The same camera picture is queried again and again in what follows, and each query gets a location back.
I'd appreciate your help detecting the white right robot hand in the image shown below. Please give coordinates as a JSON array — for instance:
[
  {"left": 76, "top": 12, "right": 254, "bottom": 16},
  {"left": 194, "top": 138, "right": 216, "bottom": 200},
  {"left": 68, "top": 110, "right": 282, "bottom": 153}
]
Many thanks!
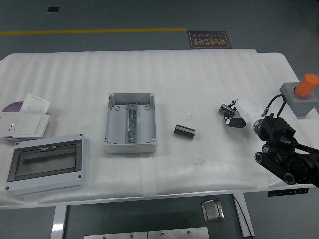
[{"left": 219, "top": 98, "right": 264, "bottom": 129}]

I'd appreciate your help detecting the black table control panel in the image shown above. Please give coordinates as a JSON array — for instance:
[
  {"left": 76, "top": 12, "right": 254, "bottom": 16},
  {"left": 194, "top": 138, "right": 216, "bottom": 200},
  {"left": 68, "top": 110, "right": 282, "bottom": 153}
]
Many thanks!
[{"left": 268, "top": 188, "right": 310, "bottom": 197}]

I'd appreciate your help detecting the purple disc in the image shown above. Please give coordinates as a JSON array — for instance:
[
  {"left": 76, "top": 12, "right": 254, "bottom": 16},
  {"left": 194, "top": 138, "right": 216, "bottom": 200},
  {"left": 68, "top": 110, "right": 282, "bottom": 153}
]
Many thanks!
[{"left": 1, "top": 101, "right": 25, "bottom": 112}]

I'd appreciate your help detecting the white flat switch panel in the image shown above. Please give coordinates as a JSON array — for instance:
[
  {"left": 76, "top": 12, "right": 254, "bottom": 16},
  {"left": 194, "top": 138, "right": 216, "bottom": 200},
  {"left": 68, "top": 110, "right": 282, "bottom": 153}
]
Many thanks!
[{"left": 16, "top": 114, "right": 51, "bottom": 139}]

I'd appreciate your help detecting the white wall socket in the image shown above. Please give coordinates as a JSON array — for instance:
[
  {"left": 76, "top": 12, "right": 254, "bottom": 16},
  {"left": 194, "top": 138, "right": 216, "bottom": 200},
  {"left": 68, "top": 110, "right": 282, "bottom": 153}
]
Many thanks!
[{"left": 0, "top": 112, "right": 20, "bottom": 137}]

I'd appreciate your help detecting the metal terminal rail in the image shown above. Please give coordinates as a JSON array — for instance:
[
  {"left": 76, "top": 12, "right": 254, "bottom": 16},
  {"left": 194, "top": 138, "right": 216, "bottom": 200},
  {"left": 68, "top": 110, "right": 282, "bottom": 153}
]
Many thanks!
[{"left": 126, "top": 102, "right": 138, "bottom": 144}]

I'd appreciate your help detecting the grey open junction box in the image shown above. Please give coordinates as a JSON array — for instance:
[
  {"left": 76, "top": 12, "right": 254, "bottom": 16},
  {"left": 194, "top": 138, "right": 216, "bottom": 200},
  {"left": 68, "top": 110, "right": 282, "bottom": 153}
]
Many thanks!
[{"left": 104, "top": 92, "right": 159, "bottom": 154}]

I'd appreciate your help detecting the grey metal plate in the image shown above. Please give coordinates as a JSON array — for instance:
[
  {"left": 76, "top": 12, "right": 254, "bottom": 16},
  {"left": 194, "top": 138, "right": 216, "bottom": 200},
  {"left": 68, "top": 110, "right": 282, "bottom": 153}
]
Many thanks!
[
  {"left": 147, "top": 228, "right": 209, "bottom": 239},
  {"left": 84, "top": 231, "right": 148, "bottom": 239}
]

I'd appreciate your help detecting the white tape strip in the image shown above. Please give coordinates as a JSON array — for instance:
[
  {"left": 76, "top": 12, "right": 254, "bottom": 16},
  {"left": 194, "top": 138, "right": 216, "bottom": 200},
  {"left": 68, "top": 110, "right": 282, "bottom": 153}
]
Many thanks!
[{"left": 139, "top": 157, "right": 158, "bottom": 198}]

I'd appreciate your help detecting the silver metal pedal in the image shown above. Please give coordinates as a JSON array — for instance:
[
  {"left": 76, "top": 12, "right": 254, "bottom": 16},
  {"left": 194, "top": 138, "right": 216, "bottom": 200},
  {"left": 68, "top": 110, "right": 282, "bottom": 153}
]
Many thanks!
[{"left": 201, "top": 199, "right": 226, "bottom": 223}]

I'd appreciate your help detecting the grey block holder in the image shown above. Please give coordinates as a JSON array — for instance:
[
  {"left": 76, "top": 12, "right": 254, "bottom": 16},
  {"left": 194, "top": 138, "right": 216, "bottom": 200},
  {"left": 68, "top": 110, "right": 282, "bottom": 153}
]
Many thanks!
[{"left": 280, "top": 82, "right": 319, "bottom": 117}]

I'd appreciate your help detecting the white foam mat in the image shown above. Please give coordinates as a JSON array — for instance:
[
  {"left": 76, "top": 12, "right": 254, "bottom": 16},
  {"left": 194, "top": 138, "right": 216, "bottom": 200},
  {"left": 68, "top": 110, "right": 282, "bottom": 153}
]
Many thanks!
[{"left": 0, "top": 48, "right": 311, "bottom": 206}]

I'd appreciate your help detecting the thin black cable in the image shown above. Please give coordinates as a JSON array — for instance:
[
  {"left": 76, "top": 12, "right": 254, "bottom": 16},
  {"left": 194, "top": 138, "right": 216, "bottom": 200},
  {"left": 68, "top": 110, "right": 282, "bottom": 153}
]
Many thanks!
[{"left": 233, "top": 195, "right": 252, "bottom": 237}]

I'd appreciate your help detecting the orange cylinder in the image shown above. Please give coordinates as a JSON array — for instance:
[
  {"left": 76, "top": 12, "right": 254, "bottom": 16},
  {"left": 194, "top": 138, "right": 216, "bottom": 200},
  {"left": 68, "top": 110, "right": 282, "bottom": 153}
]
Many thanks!
[{"left": 296, "top": 73, "right": 319, "bottom": 98}]

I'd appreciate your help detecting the dark cylindrical battery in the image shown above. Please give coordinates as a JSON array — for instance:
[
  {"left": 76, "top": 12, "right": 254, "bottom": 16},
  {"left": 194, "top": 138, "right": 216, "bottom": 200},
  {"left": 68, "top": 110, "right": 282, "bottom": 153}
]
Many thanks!
[{"left": 174, "top": 123, "right": 196, "bottom": 139}]

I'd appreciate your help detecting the white table leg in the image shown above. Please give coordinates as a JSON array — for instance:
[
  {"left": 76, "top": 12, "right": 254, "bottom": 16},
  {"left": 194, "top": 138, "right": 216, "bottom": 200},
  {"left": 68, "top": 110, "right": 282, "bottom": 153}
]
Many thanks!
[
  {"left": 51, "top": 205, "right": 67, "bottom": 239},
  {"left": 233, "top": 193, "right": 255, "bottom": 237}
]

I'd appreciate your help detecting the black floor sign orange text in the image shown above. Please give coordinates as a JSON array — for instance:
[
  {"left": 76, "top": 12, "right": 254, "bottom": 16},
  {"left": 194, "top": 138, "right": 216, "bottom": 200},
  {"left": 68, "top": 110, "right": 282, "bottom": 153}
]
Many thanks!
[{"left": 187, "top": 30, "right": 232, "bottom": 49}]

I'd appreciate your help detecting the grey enclosure cover dark window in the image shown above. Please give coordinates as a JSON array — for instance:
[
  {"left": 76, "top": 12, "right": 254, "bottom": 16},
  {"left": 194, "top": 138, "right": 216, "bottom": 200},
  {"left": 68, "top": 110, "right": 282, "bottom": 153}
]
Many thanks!
[{"left": 5, "top": 133, "right": 89, "bottom": 197}]

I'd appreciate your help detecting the white square switch plate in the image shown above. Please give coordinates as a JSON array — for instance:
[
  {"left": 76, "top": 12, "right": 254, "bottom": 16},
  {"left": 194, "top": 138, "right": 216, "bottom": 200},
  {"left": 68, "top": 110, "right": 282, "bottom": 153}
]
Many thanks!
[{"left": 20, "top": 93, "right": 51, "bottom": 115}]

